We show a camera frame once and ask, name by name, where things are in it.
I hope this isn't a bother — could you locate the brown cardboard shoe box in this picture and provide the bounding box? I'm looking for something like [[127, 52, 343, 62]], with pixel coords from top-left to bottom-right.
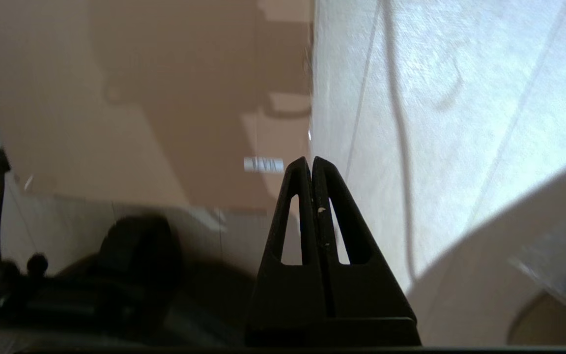
[[0, 0, 314, 213]]

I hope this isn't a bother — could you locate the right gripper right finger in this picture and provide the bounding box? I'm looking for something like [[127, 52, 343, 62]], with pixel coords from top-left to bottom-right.
[[312, 157, 417, 319]]

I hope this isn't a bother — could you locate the black robot base chassis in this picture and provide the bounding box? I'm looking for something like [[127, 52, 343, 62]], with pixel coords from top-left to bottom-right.
[[0, 214, 260, 347]]

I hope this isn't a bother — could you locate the clear plastic wrap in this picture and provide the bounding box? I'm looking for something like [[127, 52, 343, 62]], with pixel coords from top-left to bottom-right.
[[508, 204, 566, 329]]

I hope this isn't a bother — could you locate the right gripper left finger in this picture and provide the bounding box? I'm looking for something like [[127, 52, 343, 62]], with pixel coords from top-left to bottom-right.
[[245, 157, 328, 345]]

